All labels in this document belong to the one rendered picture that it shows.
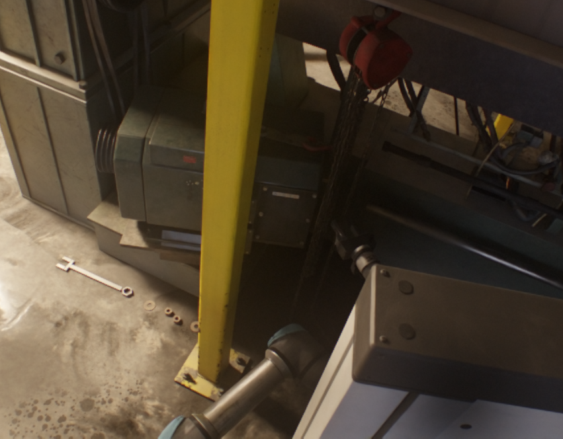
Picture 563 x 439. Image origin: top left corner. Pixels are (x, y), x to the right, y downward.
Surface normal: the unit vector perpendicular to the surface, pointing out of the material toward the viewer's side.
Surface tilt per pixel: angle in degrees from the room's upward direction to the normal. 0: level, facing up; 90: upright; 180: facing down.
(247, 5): 90
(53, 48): 90
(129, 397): 0
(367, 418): 90
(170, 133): 0
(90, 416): 0
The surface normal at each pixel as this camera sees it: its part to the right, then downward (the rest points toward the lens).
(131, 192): -0.06, 0.71
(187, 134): 0.15, -0.69
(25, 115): -0.39, 0.62
